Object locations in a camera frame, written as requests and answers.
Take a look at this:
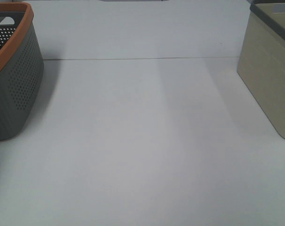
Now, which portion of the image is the beige basket grey rim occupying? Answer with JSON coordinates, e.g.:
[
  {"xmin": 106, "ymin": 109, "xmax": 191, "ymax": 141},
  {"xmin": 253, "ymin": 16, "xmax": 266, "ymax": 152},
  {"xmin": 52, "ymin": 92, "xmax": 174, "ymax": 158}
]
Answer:
[{"xmin": 237, "ymin": 0, "xmax": 285, "ymax": 139}]

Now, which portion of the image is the grey perforated basket orange rim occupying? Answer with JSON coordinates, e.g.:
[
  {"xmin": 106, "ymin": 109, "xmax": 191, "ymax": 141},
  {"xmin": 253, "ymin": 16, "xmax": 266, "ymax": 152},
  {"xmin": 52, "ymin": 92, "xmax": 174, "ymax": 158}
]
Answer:
[{"xmin": 0, "ymin": 2, "xmax": 44, "ymax": 141}]

